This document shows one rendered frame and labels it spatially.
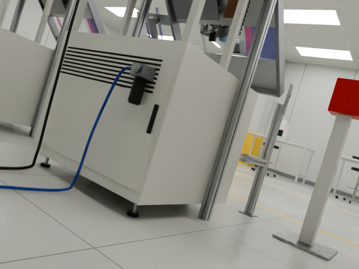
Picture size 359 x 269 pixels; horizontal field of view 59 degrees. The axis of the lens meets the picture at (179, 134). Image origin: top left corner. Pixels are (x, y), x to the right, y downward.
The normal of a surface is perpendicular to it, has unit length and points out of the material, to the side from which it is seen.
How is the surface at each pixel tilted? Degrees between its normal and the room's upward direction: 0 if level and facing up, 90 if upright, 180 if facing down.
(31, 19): 90
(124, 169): 90
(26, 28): 90
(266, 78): 136
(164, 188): 90
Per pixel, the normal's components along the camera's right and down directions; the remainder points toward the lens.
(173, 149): 0.77, 0.24
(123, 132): -0.56, -0.16
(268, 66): -0.60, 0.57
